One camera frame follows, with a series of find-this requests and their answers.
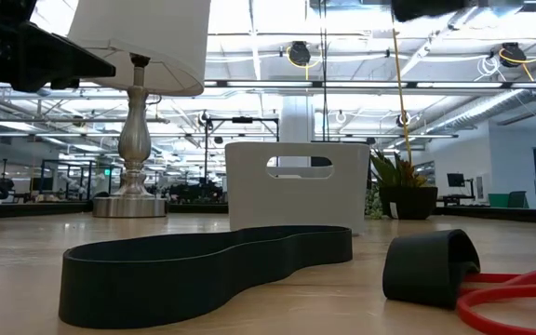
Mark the grey plastic bin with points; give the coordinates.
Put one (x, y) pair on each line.
(296, 200)

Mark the large wide black rubber band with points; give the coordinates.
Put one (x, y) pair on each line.
(156, 288)

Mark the black background rig frame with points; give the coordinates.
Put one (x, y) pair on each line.
(242, 120)

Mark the green chair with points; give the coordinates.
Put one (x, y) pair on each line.
(507, 200)

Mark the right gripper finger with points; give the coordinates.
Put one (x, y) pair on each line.
(428, 8)

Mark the small potted succulent plant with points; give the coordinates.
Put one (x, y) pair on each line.
(407, 202)

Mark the white shade table lamp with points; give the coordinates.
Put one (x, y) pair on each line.
(133, 139)

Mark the black aluminium frame crossbar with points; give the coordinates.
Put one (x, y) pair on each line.
(198, 208)

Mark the small red rubber band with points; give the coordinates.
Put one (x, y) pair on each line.
(463, 308)

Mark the black computer monitor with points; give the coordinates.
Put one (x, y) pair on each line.
(456, 179)

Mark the black aluminium frame rail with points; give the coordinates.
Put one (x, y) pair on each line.
(26, 210)
(505, 215)

